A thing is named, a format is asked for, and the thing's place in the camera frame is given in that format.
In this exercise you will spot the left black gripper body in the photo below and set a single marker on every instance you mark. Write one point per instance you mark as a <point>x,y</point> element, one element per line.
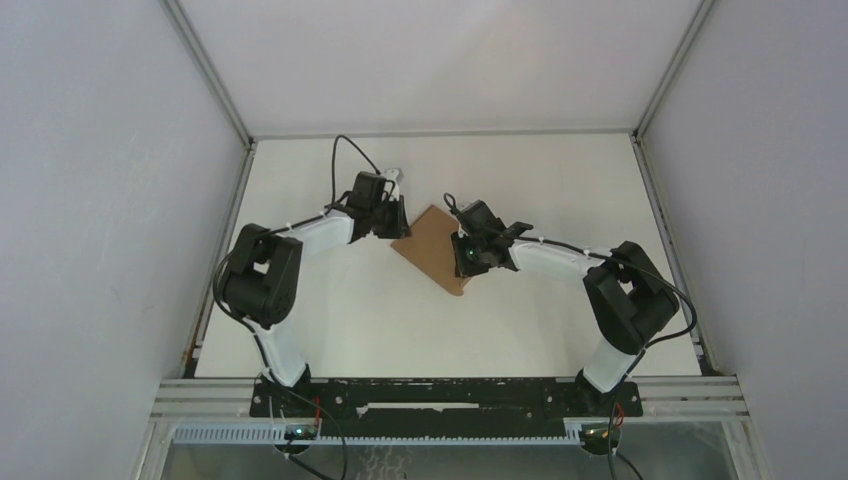
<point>371,212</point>

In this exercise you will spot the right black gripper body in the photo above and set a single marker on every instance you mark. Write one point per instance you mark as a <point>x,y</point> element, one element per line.
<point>480,243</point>

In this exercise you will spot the brown cardboard box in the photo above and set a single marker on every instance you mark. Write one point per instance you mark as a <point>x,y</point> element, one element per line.
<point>430,250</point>

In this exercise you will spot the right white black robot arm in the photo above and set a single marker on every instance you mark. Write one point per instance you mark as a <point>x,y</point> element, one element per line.
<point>630,300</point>

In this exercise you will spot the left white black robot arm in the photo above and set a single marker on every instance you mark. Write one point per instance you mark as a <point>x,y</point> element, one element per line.
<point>256,283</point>

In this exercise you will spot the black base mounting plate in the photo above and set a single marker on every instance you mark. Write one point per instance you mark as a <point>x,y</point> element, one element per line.
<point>528,405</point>

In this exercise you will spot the right green circuit board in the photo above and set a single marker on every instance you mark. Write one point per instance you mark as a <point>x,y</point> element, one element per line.
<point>595,434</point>

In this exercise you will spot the green circuit board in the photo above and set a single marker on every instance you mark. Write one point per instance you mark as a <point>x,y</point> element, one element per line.
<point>595,434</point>
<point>301,433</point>

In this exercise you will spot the left green circuit board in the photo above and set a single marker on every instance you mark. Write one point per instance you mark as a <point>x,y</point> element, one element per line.
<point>301,433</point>

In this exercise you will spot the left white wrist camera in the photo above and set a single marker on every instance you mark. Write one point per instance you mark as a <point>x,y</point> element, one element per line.
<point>393,177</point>

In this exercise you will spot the aluminium frame rail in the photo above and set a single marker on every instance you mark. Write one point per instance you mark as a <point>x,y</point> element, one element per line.
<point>691,399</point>

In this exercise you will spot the white slotted cable duct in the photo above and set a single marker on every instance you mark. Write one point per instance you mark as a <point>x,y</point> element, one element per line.
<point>266,434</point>

